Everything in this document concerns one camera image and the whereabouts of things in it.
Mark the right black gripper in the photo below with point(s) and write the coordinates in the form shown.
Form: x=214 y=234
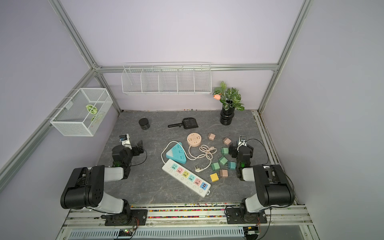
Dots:
x=234 y=149

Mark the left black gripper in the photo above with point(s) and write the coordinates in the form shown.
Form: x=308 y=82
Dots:
x=140 y=147

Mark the teal adapter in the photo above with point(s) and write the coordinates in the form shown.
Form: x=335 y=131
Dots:
x=232 y=165

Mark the green plug adapter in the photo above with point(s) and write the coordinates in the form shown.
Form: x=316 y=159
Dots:
x=215 y=166
x=225 y=151
x=223 y=161

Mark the yellow plug adapter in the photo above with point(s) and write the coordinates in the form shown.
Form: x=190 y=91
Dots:
x=214 y=177

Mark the teal triangular power socket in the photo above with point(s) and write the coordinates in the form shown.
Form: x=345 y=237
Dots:
x=177 y=154

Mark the long white power strip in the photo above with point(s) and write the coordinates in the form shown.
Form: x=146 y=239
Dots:
x=187 y=178

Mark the pink beige plug adapter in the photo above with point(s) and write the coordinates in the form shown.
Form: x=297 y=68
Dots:
x=227 y=141

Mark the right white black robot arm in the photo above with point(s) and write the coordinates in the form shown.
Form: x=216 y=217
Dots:
x=273 y=187

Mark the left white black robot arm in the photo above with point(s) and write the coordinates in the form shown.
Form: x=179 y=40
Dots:
x=85 y=187

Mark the round beige power socket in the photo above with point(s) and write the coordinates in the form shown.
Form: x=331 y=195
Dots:
x=194 y=140

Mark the small black round jar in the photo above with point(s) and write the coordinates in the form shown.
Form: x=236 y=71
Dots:
x=144 y=123

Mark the black ribbed vase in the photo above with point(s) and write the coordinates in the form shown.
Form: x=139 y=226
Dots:
x=227 y=114

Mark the green artificial plant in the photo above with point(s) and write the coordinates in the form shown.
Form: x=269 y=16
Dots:
x=229 y=97

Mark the green leaf in basket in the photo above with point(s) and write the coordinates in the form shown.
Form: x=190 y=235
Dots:
x=93 y=110

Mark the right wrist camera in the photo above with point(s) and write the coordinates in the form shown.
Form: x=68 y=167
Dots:
x=242 y=141

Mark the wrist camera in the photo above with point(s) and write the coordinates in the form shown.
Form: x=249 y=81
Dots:
x=242 y=141
x=125 y=139

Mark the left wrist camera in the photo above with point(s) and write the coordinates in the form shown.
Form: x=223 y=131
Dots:
x=125 y=139

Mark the white plug of cable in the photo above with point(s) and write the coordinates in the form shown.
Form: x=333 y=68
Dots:
x=198 y=169

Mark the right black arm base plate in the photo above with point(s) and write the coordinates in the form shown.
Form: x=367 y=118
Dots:
x=241 y=216

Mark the white wire basket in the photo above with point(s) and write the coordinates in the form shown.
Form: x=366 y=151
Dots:
x=73 y=119

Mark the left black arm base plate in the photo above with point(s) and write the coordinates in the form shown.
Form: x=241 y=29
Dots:
x=135 y=217

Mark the white slotted cable duct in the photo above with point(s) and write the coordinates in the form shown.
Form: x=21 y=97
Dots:
x=156 y=233

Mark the long white wire shelf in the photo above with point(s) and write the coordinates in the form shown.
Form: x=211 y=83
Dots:
x=167 y=78

